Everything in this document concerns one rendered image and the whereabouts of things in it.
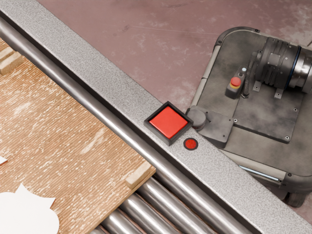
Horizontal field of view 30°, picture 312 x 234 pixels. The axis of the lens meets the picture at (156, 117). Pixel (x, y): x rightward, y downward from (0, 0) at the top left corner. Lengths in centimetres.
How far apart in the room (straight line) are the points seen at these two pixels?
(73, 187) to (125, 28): 157
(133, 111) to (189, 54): 133
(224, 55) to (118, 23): 61
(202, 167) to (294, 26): 166
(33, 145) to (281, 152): 108
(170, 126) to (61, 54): 32
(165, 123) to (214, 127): 80
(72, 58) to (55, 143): 24
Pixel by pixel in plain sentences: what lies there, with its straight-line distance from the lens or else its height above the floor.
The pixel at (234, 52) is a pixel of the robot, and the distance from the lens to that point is 228.
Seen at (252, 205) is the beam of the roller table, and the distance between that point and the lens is 118.
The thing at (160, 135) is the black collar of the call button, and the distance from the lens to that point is 121.
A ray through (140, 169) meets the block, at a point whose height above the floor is 96.
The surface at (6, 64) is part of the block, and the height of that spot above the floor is 96.
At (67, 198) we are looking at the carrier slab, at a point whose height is 94.
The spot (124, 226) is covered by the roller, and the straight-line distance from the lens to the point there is 113.
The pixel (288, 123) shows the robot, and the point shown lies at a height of 26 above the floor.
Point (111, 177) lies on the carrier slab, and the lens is 115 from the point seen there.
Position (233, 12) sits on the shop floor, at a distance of 276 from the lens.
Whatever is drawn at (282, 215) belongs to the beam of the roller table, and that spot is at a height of 92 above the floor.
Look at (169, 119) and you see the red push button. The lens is 124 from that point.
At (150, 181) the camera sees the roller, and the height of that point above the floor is 92.
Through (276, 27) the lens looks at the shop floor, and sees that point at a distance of 275.
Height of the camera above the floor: 196
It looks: 56 degrees down
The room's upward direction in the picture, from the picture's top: 5 degrees clockwise
